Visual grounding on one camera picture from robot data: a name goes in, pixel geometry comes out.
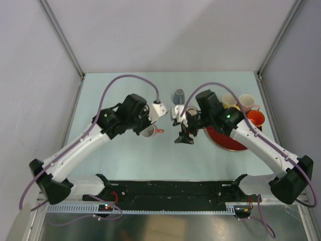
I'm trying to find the large orange mug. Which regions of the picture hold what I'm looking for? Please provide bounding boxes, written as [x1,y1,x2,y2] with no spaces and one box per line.
[247,110,265,127]

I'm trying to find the pink mug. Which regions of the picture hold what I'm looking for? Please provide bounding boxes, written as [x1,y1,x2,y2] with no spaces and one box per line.
[239,94,260,113]

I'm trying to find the red round tray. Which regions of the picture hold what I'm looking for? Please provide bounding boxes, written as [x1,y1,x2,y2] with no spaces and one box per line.
[205,127,248,151]

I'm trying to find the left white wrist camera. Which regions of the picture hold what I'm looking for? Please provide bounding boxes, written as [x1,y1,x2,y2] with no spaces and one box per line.
[148,103,168,124]

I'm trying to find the right aluminium frame post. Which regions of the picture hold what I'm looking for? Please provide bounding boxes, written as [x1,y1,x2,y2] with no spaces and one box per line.
[257,0,305,80]

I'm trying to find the salmon mug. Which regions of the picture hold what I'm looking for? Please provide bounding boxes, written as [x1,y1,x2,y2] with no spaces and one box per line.
[139,124,165,138]

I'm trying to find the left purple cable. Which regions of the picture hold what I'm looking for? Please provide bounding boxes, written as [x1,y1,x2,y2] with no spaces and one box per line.
[19,74,161,211]

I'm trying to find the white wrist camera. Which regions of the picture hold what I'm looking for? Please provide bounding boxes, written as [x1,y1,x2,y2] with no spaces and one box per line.
[171,104,188,127]
[148,103,168,124]

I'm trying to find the aluminium frame post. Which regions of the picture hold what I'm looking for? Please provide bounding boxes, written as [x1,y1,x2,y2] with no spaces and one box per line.
[37,0,85,81]
[257,0,305,80]

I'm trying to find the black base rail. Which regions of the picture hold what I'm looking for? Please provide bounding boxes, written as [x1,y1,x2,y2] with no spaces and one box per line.
[98,181,259,212]

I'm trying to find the grey purple mug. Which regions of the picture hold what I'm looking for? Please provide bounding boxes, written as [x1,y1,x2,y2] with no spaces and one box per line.
[173,89,185,105]

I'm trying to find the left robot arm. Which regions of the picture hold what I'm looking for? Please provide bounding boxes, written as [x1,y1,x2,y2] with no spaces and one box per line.
[29,94,167,205]

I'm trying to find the yellow mug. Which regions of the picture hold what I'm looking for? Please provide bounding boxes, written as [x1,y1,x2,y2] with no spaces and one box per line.
[222,93,240,111]

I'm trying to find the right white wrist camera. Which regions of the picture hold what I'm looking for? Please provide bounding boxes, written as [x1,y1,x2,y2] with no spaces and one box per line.
[171,104,188,127]

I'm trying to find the white slotted cable duct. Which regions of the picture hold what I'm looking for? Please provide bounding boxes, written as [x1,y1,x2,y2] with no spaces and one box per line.
[46,203,235,215]

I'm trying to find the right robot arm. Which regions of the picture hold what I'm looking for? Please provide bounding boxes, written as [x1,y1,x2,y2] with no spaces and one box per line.
[171,90,313,204]

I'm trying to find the blue mug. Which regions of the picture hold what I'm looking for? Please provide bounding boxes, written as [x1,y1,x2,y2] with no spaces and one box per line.
[186,106,199,116]

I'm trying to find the left aluminium frame post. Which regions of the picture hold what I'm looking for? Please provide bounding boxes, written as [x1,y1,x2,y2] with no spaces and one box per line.
[37,0,85,81]

